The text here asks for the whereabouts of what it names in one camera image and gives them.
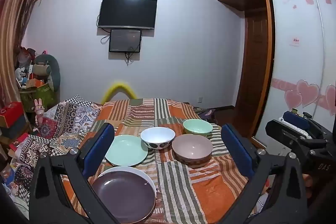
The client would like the green storage box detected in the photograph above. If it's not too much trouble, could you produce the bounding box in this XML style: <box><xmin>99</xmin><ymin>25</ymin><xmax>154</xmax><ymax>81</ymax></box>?
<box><xmin>20</xmin><ymin>82</ymin><xmax>58</xmax><ymax>111</ymax></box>

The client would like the mint green plate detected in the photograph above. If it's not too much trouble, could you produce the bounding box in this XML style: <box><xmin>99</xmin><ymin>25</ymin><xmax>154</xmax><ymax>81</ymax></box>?
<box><xmin>104</xmin><ymin>135</ymin><xmax>149</xmax><ymax>167</ymax></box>

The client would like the small black wall monitor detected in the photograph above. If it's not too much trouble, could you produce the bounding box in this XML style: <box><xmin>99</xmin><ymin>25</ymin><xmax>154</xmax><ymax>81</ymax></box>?
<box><xmin>109</xmin><ymin>29</ymin><xmax>142</xmax><ymax>53</ymax></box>

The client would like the mint green bowl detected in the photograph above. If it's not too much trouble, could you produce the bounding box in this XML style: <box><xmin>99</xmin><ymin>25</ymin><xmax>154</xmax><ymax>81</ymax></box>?
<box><xmin>183</xmin><ymin>119</ymin><xmax>214</xmax><ymax>136</ymax></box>

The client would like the red box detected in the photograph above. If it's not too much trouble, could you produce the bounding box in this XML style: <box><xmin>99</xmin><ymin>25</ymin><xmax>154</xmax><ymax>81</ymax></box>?
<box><xmin>0</xmin><ymin>101</ymin><xmax>24</xmax><ymax>128</ymax></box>

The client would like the patterned checkered quilt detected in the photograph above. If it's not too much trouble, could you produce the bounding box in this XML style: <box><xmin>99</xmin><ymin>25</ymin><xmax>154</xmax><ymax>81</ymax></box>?
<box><xmin>0</xmin><ymin>95</ymin><xmax>104</xmax><ymax>203</ymax></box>

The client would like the pink rabbit toy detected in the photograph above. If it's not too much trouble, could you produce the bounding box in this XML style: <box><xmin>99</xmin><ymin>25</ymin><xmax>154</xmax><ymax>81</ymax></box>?
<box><xmin>34</xmin><ymin>98</ymin><xmax>46</xmax><ymax>126</ymax></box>

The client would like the person's right hand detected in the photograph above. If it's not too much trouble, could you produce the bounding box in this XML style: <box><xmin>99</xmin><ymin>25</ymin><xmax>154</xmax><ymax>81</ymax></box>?
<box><xmin>302</xmin><ymin>174</ymin><xmax>314</xmax><ymax>199</ymax></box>

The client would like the black wall television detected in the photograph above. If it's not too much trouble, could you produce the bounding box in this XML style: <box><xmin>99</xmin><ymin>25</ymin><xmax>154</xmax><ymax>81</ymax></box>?
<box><xmin>97</xmin><ymin>0</ymin><xmax>158</xmax><ymax>30</ymax></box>

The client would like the yellow foam tube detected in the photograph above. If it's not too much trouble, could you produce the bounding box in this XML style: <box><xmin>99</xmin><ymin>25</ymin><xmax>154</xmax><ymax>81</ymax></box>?
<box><xmin>101</xmin><ymin>80</ymin><xmax>138</xmax><ymax>104</ymax></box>

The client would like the brown wooden door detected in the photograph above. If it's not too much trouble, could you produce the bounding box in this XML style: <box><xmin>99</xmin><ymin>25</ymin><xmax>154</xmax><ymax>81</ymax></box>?
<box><xmin>235</xmin><ymin>10</ymin><xmax>273</xmax><ymax>135</ymax></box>

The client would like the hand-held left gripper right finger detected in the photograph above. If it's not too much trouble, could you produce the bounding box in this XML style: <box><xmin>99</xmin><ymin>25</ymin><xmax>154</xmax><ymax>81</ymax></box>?
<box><xmin>218</xmin><ymin>123</ymin><xmax>308</xmax><ymax>224</ymax></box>

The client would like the purple plate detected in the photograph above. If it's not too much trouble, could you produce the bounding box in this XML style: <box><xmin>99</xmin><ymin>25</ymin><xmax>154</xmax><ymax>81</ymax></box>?
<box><xmin>91</xmin><ymin>171</ymin><xmax>156</xmax><ymax>224</ymax></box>

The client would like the striped orange patchwork blanket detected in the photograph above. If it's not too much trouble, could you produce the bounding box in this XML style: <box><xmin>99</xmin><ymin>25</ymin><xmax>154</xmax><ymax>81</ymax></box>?
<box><xmin>62</xmin><ymin>98</ymin><xmax>265</xmax><ymax>224</ymax></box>

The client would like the white spotted bowl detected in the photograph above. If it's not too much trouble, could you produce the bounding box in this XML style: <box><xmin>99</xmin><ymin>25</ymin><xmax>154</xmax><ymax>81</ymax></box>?
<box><xmin>140</xmin><ymin>127</ymin><xmax>176</xmax><ymax>149</ymax></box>

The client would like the white sliding wardrobe door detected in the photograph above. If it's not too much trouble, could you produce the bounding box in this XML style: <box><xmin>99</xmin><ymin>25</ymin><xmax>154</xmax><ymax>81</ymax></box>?
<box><xmin>253</xmin><ymin>0</ymin><xmax>336</xmax><ymax>147</ymax></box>

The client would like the striped brown curtain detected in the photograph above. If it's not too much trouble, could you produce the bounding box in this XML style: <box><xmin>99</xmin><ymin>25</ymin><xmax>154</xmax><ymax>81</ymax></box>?
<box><xmin>0</xmin><ymin>0</ymin><xmax>49</xmax><ymax>114</ymax></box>

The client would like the dark purple cloth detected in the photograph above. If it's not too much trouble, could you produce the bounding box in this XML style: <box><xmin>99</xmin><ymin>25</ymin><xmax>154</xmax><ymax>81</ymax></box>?
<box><xmin>193</xmin><ymin>107</ymin><xmax>216</xmax><ymax>123</ymax></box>

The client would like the pink brown bowl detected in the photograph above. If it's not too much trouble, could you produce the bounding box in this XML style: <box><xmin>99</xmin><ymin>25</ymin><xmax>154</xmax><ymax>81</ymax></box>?
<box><xmin>172</xmin><ymin>134</ymin><xmax>213</xmax><ymax>165</ymax></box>

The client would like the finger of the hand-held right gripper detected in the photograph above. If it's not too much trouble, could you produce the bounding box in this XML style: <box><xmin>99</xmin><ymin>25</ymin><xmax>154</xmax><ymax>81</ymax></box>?
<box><xmin>282</xmin><ymin>111</ymin><xmax>312</xmax><ymax>131</ymax></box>
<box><xmin>265</xmin><ymin>120</ymin><xmax>313</xmax><ymax>147</ymax></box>

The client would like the white plate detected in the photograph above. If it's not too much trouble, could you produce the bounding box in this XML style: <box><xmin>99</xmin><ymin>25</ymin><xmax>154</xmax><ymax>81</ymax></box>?
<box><xmin>98</xmin><ymin>166</ymin><xmax>158</xmax><ymax>199</ymax></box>

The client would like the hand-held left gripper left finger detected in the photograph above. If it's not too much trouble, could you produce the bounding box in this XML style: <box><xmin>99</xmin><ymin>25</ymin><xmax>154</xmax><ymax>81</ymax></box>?
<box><xmin>29</xmin><ymin>123</ymin><xmax>124</xmax><ymax>224</ymax></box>

